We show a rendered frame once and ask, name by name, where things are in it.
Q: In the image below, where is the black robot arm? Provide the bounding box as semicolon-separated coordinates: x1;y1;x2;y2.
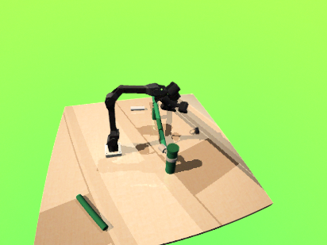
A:
105;81;181;153

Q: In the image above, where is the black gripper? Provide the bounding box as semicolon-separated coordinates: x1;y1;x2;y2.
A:
160;97;189;113

